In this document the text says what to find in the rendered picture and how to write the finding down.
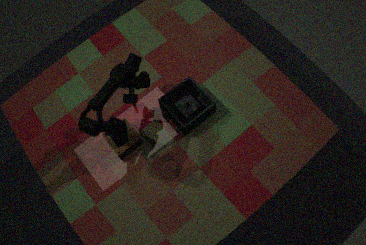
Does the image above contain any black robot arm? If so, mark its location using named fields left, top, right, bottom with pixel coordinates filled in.
left=78, top=53, right=150, bottom=148

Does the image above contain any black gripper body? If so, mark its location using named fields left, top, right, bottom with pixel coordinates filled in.
left=123, top=74, right=137, bottom=104

